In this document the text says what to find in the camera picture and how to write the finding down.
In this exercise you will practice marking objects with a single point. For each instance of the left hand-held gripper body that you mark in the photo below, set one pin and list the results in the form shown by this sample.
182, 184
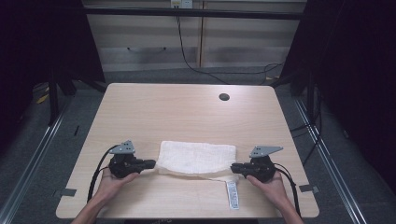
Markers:
124, 163

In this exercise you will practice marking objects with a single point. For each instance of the white wall socket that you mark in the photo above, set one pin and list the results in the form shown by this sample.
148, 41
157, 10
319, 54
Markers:
181, 3

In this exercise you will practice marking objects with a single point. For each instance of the round black table grommet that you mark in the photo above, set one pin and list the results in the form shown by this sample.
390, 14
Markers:
224, 96

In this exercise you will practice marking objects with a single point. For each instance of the person's right hand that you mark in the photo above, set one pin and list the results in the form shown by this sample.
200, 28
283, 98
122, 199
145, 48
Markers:
272, 188

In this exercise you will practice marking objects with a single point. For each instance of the yellow floor tape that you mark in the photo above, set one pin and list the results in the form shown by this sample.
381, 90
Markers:
43, 98

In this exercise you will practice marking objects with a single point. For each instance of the black stand post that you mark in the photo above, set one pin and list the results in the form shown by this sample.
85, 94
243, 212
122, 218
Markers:
53, 99
310, 99

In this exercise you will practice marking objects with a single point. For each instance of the dark curtain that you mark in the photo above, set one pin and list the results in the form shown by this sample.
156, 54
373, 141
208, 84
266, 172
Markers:
355, 77
37, 40

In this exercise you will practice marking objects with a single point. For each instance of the white towel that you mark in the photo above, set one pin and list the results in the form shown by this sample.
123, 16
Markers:
196, 158

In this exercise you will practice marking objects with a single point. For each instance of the black horizontal frame bar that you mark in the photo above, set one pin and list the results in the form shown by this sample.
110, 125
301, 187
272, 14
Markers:
193, 13

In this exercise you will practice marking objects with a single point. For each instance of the metal floor rail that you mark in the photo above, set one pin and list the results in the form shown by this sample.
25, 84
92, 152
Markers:
34, 155
330, 161

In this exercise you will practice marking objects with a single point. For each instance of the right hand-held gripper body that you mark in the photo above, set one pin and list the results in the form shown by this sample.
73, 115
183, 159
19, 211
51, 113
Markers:
260, 168

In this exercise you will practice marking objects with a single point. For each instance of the person's left hand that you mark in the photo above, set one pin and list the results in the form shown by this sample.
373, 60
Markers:
110, 185

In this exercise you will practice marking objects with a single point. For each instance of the grey tape piece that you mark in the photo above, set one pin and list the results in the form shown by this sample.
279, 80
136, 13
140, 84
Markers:
69, 192
308, 188

